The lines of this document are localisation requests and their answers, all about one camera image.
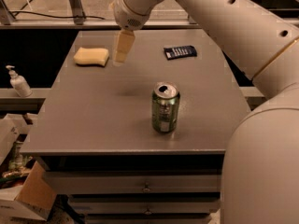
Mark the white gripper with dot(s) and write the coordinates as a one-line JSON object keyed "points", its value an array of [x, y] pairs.
{"points": [[128, 16]]}

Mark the yellow sponge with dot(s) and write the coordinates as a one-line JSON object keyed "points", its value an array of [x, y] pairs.
{"points": [[91, 56]]}

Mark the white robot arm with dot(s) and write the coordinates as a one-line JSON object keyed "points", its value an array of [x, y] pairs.
{"points": [[260, 175]]}

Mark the blue rxbar wrapper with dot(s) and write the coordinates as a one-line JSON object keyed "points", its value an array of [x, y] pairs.
{"points": [[180, 52]]}

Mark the green soda can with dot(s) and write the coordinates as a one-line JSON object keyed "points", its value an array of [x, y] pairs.
{"points": [[165, 105]]}

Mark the grey drawer cabinet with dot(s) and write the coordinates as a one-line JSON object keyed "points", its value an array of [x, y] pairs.
{"points": [[95, 140]]}

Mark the white pump soap bottle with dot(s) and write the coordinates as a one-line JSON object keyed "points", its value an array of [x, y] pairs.
{"points": [[18, 82]]}

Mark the green bottle in box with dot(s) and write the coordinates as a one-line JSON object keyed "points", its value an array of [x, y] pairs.
{"points": [[17, 160]]}

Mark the open cardboard box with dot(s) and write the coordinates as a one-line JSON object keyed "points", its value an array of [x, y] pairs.
{"points": [[23, 192]]}

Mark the grey metal railing frame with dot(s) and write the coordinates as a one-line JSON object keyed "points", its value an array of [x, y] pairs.
{"points": [[91, 12]]}

